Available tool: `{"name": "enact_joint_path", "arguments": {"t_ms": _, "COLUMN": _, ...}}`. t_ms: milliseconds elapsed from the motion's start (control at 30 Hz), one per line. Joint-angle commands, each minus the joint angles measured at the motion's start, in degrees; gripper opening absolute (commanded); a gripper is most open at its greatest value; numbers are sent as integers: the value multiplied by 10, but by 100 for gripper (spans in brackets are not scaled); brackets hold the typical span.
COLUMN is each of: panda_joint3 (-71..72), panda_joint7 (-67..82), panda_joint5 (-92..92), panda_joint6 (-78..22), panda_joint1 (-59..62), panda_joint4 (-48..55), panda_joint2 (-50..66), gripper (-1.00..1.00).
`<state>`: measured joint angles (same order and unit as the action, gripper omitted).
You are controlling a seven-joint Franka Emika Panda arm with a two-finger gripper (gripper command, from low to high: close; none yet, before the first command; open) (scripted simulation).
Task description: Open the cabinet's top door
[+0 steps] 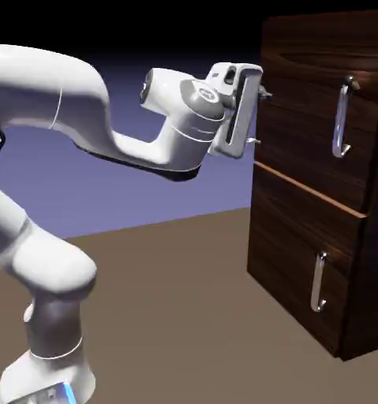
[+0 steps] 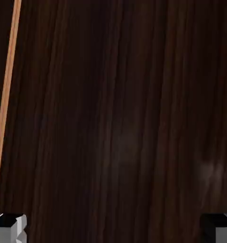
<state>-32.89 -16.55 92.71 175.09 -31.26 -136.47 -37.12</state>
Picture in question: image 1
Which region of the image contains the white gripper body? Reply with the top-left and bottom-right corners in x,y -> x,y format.
207,62 -> 264,159

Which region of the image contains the long silver curved handle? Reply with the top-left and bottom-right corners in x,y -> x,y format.
331,75 -> 361,159

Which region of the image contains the dark wood cabinet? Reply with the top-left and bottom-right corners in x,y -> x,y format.
246,9 -> 378,362

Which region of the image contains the dark wood door with short handle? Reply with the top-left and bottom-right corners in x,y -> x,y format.
247,163 -> 368,357

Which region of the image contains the dark wood door with long handle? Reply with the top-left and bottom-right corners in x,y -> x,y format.
253,52 -> 378,215

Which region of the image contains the short silver curved handle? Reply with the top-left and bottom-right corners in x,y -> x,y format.
310,251 -> 330,313

